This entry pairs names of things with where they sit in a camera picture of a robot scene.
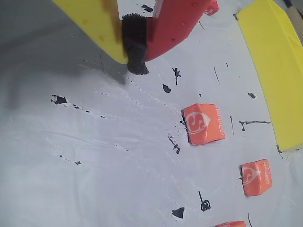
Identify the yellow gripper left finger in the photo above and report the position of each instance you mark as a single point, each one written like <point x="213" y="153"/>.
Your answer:
<point x="94" y="21"/>

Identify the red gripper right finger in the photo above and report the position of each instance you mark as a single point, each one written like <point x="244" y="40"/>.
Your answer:
<point x="175" y="26"/>

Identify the orange candy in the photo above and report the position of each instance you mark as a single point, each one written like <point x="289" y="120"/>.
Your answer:
<point x="230" y="224"/>
<point x="203" y="123"/>
<point x="255" y="177"/>

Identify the yellow three-compartment box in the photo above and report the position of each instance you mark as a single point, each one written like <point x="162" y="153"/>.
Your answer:
<point x="272" y="71"/>

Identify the white plastic table cover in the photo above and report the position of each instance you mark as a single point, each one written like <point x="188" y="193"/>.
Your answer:
<point x="94" y="165"/>

